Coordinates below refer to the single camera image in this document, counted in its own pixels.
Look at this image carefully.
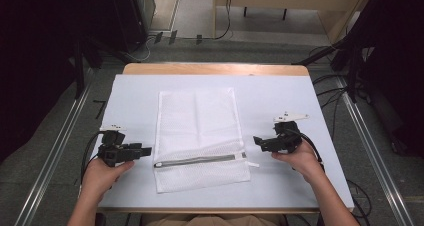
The white table mat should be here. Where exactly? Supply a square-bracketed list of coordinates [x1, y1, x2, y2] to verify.
[97, 73, 355, 211]

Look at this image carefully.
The black curtain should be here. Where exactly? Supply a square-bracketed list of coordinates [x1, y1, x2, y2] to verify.
[333, 0, 424, 159]
[0, 0, 116, 164]

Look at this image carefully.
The person's beige pants lap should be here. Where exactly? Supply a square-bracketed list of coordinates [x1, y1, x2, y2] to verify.
[141, 213, 285, 226]

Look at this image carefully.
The person's left hand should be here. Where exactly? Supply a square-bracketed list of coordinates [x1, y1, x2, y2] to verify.
[80, 157, 136, 204]

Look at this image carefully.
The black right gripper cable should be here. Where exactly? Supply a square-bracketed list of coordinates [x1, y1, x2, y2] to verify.
[285, 127, 325, 172]

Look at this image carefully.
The black floor cable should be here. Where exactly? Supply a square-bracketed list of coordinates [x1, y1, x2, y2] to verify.
[213, 0, 234, 41]

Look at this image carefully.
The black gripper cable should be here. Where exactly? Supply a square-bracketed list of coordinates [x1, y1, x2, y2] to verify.
[285, 127, 325, 172]
[80, 131, 102, 186]

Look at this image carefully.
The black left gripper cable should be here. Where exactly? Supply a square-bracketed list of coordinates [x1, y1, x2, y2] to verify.
[80, 131, 102, 186]

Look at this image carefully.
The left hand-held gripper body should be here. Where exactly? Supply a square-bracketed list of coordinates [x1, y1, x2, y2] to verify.
[96, 124, 143, 168]

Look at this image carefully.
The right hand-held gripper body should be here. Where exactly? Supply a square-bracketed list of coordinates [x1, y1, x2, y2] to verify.
[272, 111, 310, 154]

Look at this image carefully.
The white mesh laundry bag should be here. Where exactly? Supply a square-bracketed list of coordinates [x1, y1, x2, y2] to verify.
[152, 87, 261, 195]

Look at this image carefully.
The metal floor rail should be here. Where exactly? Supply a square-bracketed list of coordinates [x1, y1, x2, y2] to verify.
[335, 75, 416, 226]
[13, 69, 95, 226]

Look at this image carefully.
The bundle of black floor cables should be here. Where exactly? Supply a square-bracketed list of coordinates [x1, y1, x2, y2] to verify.
[311, 73, 349, 140]

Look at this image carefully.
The person's right hand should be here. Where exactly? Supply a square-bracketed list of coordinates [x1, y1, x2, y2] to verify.
[271, 138, 326, 184]

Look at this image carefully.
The black cabinet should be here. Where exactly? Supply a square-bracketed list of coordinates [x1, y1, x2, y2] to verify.
[109, 0, 157, 52]

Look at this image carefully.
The black stand leg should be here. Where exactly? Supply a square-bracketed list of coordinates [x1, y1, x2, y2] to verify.
[291, 40, 348, 66]

